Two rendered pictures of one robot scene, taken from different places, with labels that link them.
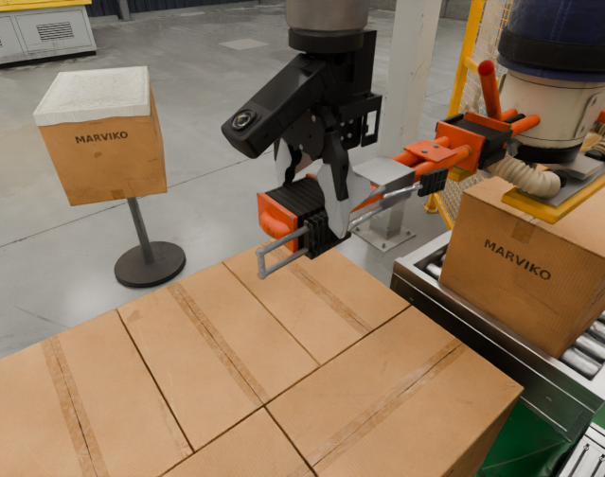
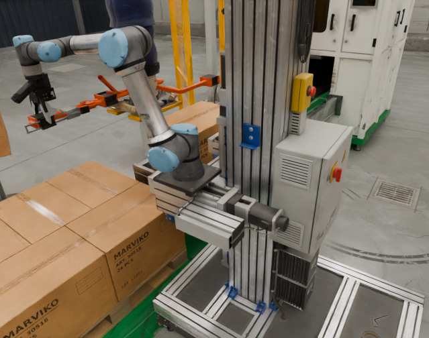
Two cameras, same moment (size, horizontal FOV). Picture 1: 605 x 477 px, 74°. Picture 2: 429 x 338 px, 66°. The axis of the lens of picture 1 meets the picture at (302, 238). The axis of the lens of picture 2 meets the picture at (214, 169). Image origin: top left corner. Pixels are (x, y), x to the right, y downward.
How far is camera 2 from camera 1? 1.25 m
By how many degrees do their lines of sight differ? 13
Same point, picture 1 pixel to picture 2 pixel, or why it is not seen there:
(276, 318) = (73, 197)
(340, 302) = (105, 186)
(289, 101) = (25, 90)
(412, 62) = not seen: hidden behind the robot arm
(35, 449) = not seen: outside the picture
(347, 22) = (35, 73)
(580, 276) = not seen: hidden behind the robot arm
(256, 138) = (18, 98)
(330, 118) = (37, 93)
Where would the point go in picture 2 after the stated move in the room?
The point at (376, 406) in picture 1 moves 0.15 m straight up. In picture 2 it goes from (115, 216) to (111, 196)
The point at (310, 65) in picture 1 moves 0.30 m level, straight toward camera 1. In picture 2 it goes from (30, 82) to (9, 104)
